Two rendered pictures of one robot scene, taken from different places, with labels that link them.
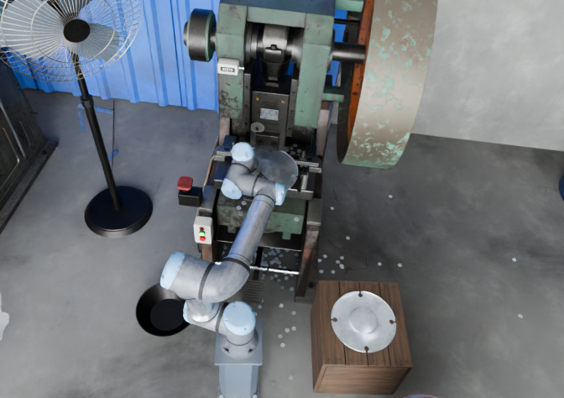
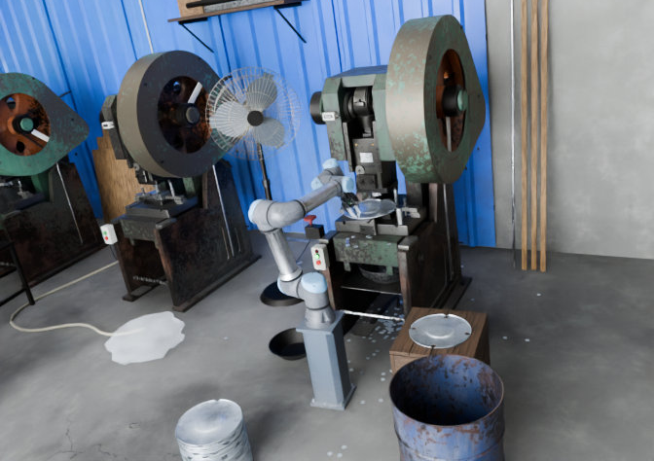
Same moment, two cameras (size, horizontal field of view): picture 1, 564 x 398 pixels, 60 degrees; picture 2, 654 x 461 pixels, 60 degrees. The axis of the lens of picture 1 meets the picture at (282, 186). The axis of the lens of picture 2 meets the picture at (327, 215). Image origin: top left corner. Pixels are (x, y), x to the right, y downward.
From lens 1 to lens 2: 178 cm
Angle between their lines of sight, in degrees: 38
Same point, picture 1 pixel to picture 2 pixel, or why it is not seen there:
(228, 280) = (285, 206)
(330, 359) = (396, 348)
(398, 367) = not seen: hidden behind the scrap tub
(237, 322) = (309, 281)
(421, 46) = (419, 58)
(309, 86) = (382, 124)
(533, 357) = not seen: outside the picture
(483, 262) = (630, 345)
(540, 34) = not seen: outside the picture
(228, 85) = (333, 132)
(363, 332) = (435, 336)
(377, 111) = (397, 105)
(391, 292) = (477, 317)
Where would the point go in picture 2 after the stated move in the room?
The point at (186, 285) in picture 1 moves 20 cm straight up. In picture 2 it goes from (260, 210) to (251, 167)
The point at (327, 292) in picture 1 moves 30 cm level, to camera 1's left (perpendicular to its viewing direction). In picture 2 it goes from (416, 313) to (362, 306)
